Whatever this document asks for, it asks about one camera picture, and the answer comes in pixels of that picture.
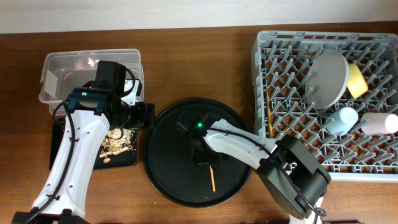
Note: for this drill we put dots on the grey plate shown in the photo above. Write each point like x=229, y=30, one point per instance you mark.
x=329, y=76

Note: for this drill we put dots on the pile of food scraps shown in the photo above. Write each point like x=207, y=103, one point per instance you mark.
x=118, y=148

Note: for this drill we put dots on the blue cup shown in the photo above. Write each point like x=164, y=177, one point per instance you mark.
x=341, y=121

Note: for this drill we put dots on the grey dishwasher rack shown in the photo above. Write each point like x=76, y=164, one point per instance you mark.
x=280, y=63

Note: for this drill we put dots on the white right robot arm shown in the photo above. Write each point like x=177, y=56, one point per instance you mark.
x=293, y=176

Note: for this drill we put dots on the clear plastic waste bin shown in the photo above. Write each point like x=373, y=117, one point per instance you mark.
x=64, y=71

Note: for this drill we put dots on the pink cup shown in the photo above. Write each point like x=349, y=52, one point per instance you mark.
x=379, y=123

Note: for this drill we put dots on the black rectangular tray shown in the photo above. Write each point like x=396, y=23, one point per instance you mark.
x=57, y=134

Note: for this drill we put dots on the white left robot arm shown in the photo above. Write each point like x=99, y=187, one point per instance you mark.
x=91, y=113

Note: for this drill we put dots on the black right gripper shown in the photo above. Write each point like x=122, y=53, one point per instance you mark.
x=198, y=159

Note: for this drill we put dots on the round black serving tray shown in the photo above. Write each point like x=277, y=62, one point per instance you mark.
x=168, y=164

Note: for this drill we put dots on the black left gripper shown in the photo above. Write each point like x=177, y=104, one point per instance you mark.
x=144, y=118

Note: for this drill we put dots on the yellow bowl with food scraps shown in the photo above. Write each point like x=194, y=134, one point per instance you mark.
x=357, y=85

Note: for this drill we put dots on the wooden chopstick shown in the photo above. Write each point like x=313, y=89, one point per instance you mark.
x=212, y=179
x=269, y=115

